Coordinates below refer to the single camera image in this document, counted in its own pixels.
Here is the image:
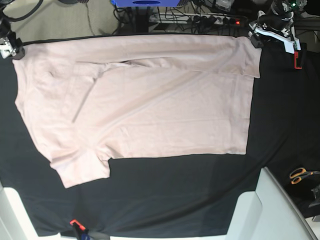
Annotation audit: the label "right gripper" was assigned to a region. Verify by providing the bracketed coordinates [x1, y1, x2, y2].
[0, 31, 25, 60]

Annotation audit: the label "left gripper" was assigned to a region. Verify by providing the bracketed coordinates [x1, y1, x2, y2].
[248, 10, 300, 53]

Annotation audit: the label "pink T-shirt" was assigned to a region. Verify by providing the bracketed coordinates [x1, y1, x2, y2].
[13, 34, 262, 188]

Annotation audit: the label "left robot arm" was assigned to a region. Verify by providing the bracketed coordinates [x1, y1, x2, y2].
[248, 0, 307, 54]

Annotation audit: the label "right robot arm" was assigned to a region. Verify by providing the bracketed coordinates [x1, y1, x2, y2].
[0, 0, 44, 60]

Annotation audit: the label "red black clamp right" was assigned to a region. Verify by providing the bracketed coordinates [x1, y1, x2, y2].
[293, 49, 307, 70]

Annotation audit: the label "white power strip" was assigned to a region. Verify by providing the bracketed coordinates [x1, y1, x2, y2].
[149, 12, 246, 27]

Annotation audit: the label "blue plastic bin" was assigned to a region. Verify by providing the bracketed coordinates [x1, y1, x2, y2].
[111, 0, 181, 8]

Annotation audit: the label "black table cloth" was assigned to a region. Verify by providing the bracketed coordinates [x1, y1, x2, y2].
[0, 43, 320, 238]

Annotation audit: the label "black table stand post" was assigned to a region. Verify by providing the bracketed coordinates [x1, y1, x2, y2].
[134, 6, 152, 34]

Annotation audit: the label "orange handled scissors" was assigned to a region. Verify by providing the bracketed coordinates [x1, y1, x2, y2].
[289, 167, 320, 185]

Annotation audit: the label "black metal bracket right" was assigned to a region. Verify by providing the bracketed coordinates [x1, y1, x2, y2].
[308, 185, 320, 208]

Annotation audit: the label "white base frame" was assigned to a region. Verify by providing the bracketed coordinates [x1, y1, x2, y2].
[225, 167, 317, 240]
[0, 186, 61, 240]

